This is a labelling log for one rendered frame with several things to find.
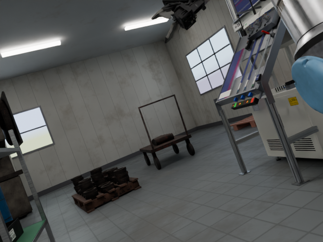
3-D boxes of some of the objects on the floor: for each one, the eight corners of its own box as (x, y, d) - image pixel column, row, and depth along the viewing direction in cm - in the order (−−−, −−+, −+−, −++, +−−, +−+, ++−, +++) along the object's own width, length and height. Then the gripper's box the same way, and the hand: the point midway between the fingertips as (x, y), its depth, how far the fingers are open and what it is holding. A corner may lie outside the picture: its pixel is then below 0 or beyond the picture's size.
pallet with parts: (84, 215, 346) (71, 182, 346) (74, 203, 451) (64, 178, 451) (142, 187, 379) (130, 157, 379) (120, 182, 484) (111, 159, 484)
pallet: (316, 105, 516) (314, 98, 516) (279, 122, 477) (277, 115, 477) (262, 116, 645) (260, 111, 645) (229, 131, 606) (228, 126, 606)
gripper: (199, -16, 101) (159, 22, 101) (211, 21, 118) (176, 54, 118) (184, -25, 105) (145, 12, 106) (197, 12, 122) (164, 43, 123)
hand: (157, 31), depth 113 cm, fingers open, 14 cm apart
